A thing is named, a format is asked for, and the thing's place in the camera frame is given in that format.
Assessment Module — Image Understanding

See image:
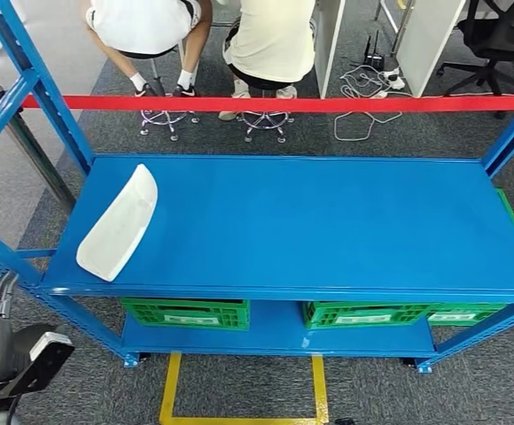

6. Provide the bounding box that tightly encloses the white curved plastic part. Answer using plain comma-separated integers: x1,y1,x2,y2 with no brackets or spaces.
76,164,159,283

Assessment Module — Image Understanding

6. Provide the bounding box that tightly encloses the blue metal shelf rack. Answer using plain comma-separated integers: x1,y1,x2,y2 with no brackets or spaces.
0,0,514,375

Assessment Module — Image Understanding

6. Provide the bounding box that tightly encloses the green plastic crate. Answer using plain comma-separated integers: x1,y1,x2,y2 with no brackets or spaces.
120,297,251,333
302,300,431,331
425,187,514,329

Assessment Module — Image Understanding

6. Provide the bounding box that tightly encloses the black stool with chrome base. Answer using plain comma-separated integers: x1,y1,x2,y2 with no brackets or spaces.
119,41,201,143
229,63,295,145

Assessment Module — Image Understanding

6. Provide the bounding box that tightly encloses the person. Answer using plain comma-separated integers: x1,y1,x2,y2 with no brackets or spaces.
79,0,213,98
218,0,318,121

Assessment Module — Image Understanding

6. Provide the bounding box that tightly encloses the red barrier belt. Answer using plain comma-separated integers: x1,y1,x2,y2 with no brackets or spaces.
0,93,514,134

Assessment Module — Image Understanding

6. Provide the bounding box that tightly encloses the white desk panel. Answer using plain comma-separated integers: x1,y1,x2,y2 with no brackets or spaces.
394,0,467,98
313,0,347,100

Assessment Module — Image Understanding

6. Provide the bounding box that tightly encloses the black router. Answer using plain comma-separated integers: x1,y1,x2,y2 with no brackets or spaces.
363,30,386,72

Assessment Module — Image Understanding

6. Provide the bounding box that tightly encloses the grey metal desk leg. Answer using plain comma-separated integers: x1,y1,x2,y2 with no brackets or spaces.
374,0,416,58

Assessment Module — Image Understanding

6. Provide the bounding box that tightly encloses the black office chair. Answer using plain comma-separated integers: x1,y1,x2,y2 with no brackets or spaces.
436,0,514,120

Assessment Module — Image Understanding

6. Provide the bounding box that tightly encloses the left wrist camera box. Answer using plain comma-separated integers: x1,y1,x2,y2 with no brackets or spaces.
6,331,76,401

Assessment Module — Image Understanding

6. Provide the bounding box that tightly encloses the grey stanchion post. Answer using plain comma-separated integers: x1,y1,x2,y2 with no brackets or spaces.
0,83,78,216

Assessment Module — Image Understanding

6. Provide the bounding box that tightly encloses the white cable tangle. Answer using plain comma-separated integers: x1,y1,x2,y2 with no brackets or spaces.
333,63,413,143

